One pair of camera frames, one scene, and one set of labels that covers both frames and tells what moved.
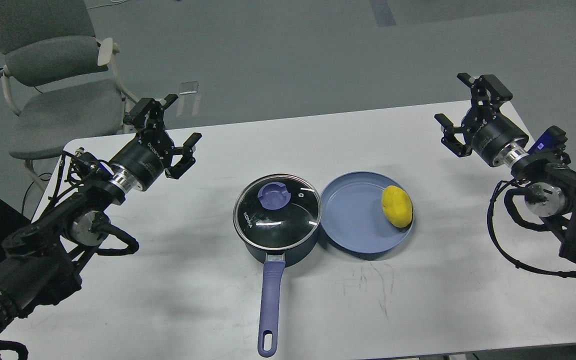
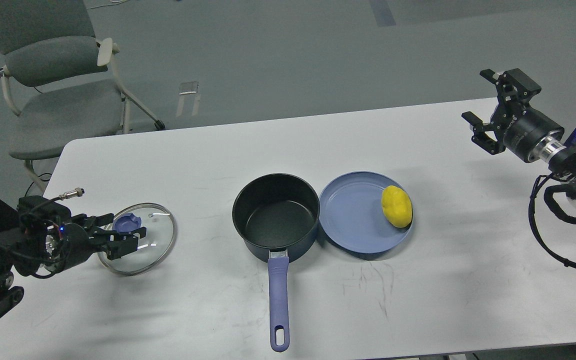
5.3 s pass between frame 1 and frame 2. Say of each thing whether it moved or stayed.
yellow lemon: stayed
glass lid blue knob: moved
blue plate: stayed
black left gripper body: moved
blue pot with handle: moved
